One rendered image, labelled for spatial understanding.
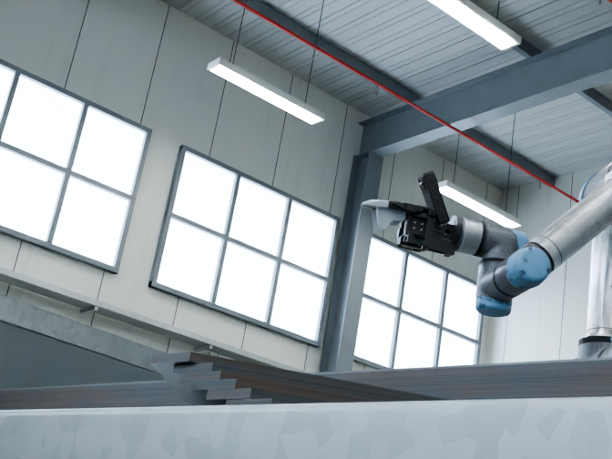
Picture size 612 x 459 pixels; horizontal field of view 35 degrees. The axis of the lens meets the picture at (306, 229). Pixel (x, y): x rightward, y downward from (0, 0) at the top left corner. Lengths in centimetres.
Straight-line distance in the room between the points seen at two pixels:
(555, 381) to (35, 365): 111
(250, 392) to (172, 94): 1173
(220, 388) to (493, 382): 30
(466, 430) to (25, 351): 136
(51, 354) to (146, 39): 1064
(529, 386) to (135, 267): 1072
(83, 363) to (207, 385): 121
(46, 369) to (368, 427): 133
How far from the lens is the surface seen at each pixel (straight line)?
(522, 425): 36
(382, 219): 203
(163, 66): 1226
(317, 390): 54
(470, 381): 79
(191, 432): 48
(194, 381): 55
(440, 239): 206
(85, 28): 1188
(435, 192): 207
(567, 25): 1186
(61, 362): 172
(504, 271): 197
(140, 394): 110
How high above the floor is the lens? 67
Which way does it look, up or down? 20 degrees up
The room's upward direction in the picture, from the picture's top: 10 degrees clockwise
